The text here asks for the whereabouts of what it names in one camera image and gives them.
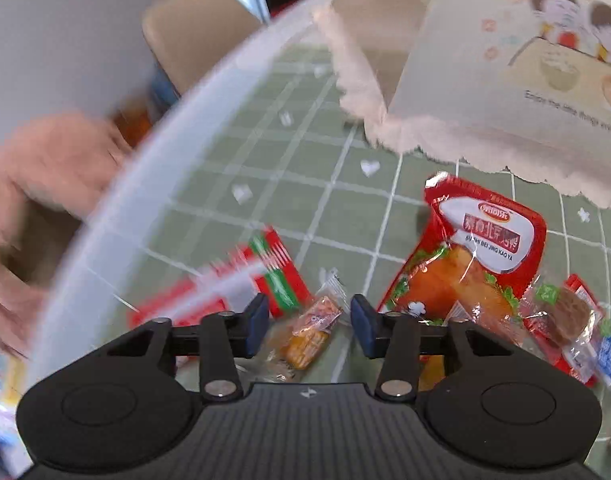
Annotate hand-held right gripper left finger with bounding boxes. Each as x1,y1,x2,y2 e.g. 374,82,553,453
102,294,271,403

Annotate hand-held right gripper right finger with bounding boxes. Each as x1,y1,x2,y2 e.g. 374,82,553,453
350,294,529,402

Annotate small clear orange candy packet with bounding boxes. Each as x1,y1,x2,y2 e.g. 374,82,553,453
255,269,350,381

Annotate large red snack packet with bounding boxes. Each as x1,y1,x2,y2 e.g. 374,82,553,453
378,172,549,393

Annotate long red striped snack packet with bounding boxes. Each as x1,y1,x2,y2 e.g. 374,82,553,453
128,227,313,333

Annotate green checked tablecloth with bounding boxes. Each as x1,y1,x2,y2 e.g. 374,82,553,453
25,35,611,480

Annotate brown snack in clear wrapper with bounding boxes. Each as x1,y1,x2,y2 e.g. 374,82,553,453
518,274,606,388

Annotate blue and yellow package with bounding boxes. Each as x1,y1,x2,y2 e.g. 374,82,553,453
0,345,26,411

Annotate pink jacket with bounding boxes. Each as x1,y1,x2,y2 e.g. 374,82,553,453
0,112,133,356

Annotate cartoon print food cover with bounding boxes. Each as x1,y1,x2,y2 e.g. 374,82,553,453
313,0,611,211

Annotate beige chair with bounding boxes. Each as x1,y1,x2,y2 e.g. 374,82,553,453
141,0,263,96

